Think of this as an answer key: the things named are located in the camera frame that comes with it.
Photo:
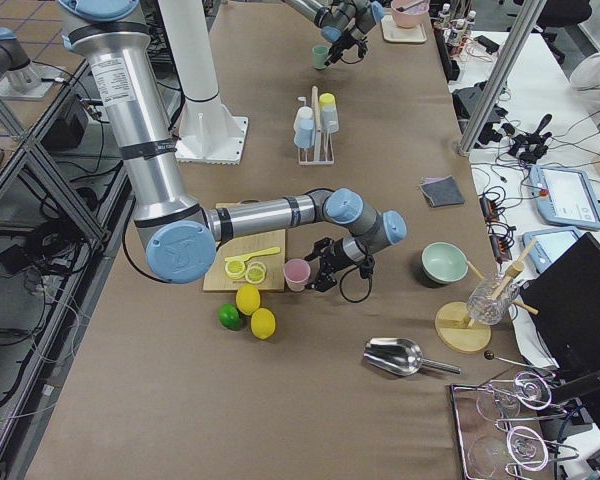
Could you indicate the green lime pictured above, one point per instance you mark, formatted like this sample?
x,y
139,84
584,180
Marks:
x,y
229,317

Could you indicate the lemon slice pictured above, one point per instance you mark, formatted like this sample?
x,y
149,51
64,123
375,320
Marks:
x,y
255,273
235,269

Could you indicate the pink plastic cup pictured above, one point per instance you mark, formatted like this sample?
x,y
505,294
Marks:
x,y
296,274

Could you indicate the metal scoop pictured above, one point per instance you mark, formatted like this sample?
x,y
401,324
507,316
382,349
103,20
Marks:
x,y
402,357

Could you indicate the pink bowl with ice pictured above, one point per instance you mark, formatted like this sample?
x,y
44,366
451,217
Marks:
x,y
408,14

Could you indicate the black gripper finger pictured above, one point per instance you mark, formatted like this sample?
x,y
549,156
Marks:
x,y
318,248
333,56
362,47
323,282

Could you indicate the clear glass on stand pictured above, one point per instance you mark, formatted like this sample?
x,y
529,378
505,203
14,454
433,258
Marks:
x,y
486,309

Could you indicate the metal tray with glasses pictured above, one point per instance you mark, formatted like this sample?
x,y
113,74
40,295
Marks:
x,y
497,431

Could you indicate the wooden mug tree stand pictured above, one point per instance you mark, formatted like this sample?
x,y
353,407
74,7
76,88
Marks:
x,y
453,324

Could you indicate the white plastic cup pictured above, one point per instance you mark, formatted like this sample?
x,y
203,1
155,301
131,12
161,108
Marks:
x,y
303,113

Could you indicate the light green bowl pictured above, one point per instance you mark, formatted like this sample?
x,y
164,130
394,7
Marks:
x,y
444,263

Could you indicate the green plastic cup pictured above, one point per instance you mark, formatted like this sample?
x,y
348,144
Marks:
x,y
320,55

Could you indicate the lemon slice upper left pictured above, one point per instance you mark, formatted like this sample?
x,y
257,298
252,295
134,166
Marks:
x,y
235,269

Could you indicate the grey plastic cup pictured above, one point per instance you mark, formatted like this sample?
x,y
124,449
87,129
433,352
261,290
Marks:
x,y
329,118

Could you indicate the lemon slice upper right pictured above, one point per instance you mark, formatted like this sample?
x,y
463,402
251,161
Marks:
x,y
255,273

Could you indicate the blue teach pendant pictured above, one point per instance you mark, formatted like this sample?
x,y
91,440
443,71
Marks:
x,y
550,244
565,197

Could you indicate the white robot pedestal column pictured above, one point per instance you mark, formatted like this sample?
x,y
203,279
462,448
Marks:
x,y
187,33

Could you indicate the wooden cutting board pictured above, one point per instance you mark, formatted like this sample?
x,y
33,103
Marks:
x,y
272,275

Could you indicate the yellow plastic cup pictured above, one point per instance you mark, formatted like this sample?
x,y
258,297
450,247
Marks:
x,y
327,103

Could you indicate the light blue plastic cup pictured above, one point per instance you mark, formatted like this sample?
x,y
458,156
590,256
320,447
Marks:
x,y
304,133

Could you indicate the whole yellow lemon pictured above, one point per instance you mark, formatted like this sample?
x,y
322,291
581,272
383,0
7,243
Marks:
x,y
248,299
263,323

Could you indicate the grey folded cloth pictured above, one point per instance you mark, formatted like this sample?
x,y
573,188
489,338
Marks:
x,y
441,191

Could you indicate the aluminium frame post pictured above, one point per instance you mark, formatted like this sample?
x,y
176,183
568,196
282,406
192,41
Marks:
x,y
526,19

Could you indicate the cream plastic tray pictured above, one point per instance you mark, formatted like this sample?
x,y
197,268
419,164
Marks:
x,y
394,34

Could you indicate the white wire cup rack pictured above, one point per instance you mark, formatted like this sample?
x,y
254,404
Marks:
x,y
322,153

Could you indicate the black monitor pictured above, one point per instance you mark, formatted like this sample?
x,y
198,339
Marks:
x,y
567,297

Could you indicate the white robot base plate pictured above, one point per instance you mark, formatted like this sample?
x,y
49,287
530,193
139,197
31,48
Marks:
x,y
209,133

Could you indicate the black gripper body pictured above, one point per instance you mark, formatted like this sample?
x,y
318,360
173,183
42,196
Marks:
x,y
343,43
334,255

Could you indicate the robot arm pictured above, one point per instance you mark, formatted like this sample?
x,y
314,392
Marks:
x,y
343,24
180,237

